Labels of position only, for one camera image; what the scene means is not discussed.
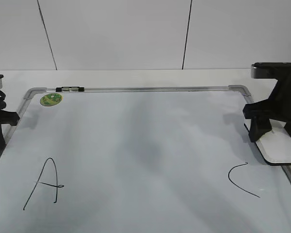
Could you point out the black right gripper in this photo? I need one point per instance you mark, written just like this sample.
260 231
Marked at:
277 106

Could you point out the white whiteboard eraser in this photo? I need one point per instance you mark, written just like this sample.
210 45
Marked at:
275 145

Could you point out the round green magnet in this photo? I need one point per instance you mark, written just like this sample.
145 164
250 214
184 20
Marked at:
51 99

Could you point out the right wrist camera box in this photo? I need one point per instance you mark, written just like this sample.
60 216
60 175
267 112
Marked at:
270 70

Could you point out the white board with grey frame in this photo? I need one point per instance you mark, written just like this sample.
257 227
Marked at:
139 160

